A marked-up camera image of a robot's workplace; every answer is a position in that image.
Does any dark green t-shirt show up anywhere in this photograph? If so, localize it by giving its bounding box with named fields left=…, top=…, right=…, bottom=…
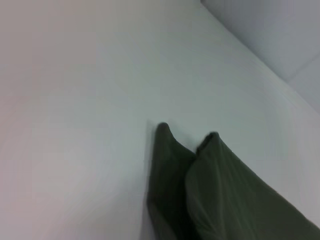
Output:
left=145, top=121, right=320, bottom=240

